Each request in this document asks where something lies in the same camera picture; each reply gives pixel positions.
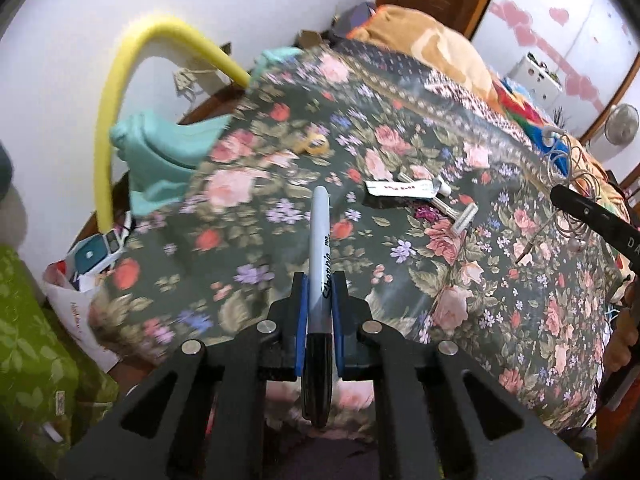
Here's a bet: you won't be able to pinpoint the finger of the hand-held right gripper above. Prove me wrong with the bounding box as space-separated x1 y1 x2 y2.
550 184 640 274

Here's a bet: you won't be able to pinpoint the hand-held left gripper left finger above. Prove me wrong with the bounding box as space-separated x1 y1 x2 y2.
62 271 309 480

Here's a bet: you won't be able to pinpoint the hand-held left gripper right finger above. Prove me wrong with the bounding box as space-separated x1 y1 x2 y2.
332 270 587 480

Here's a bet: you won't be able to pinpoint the grey marker with black cap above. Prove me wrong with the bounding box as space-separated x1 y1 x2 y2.
301 186 334 429

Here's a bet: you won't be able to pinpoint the white wired earphones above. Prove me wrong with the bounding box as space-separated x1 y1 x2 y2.
541 126 609 267

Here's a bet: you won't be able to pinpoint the person's right hand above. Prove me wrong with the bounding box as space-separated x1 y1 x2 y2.
604 279 640 376

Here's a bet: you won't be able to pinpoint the dark floral blanket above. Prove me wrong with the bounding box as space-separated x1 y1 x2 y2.
90 40 632 442

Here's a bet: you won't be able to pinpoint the white electric fan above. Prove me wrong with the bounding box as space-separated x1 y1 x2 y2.
603 103 640 149

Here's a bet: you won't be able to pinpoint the small white plastic piece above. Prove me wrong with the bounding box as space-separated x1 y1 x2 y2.
452 204 480 235

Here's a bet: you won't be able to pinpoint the white ointment tube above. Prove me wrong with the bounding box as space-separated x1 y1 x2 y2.
364 178 451 199

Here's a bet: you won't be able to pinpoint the small white cabinet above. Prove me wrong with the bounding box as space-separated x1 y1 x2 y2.
509 53 564 97

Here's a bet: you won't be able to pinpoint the small yellow tape roll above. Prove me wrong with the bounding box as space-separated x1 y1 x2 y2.
293 130 329 156

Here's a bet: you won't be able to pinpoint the wardrobe with white sliding doors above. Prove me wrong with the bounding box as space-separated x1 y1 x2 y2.
470 0 640 147

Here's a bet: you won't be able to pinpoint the pink heart stickers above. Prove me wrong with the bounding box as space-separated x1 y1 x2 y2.
490 0 632 112

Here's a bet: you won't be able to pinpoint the blue and white box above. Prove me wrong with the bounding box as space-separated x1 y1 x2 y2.
67 229 132 284

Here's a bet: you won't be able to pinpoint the teal cloth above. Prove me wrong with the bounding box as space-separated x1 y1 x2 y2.
109 46 302 217

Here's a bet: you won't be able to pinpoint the white plastic bag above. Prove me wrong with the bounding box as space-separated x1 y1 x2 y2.
42 259 122 372

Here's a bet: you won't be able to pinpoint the colourful orange blanket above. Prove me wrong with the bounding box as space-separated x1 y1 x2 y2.
347 5 632 202

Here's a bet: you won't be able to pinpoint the green leaf print cloth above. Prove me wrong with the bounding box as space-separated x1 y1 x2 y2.
0 245 122 462

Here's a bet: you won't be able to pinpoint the yellow foam tube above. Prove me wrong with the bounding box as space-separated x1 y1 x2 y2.
95 16 251 232

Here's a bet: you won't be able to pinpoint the purple grey pillow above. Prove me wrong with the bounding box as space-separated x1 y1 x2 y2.
331 3 377 39

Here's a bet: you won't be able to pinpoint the wall power socket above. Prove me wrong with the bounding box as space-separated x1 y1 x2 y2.
172 66 212 104

